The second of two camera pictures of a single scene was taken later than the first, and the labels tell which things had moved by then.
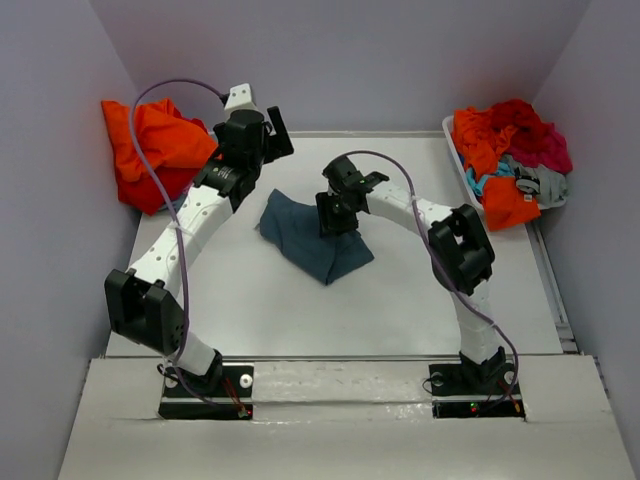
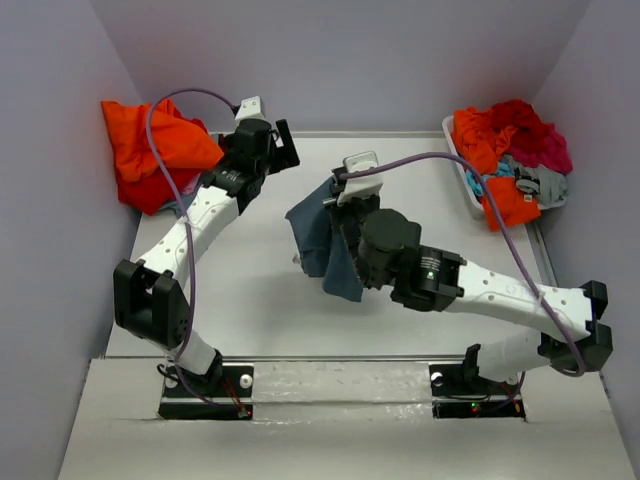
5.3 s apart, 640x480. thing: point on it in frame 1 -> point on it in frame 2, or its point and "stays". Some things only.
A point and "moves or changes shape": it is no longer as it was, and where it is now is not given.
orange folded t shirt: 167,138 stays
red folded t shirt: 144,194 stays
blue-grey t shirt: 293,228 moves or changes shape
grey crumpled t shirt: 548,186 stays
